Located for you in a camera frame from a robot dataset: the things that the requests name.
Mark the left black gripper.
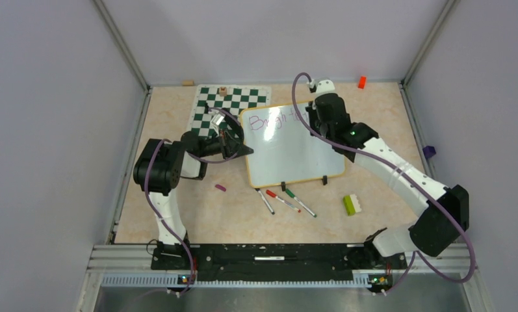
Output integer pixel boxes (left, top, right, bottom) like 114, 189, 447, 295
198, 127, 253, 160

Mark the yellow framed whiteboard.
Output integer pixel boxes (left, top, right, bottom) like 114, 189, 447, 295
240, 104, 346, 188

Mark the purple marker cap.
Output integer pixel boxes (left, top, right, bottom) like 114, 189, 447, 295
214, 184, 226, 192

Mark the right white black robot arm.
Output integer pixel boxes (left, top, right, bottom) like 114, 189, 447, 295
306, 92, 469, 268

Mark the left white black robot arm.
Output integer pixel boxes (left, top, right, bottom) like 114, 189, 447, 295
133, 130, 253, 269

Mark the blue whiteboard marker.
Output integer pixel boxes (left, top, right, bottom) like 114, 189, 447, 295
255, 188, 275, 215

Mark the red whiteboard marker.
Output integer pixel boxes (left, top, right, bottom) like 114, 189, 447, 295
266, 190, 301, 213

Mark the green whiteboard marker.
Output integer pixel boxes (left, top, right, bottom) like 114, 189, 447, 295
285, 188, 317, 218

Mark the orange red block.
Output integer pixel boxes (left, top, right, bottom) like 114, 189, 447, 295
357, 76, 367, 89

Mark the green white chessboard mat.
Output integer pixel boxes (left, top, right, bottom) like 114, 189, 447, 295
187, 84, 272, 138

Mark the green white toy brick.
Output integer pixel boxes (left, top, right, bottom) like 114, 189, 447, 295
343, 194, 362, 216

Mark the purple block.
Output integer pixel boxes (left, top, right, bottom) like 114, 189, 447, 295
422, 146, 437, 160

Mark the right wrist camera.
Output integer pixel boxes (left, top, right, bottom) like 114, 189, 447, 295
307, 78, 335, 109

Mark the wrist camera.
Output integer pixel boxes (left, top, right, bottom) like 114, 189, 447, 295
307, 78, 335, 109
211, 112, 224, 135

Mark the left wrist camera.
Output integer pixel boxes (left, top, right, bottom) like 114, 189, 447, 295
211, 112, 224, 135

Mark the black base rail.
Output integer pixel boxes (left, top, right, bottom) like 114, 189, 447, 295
151, 243, 373, 282

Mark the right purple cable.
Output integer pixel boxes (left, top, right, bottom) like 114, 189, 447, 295
292, 72, 478, 298

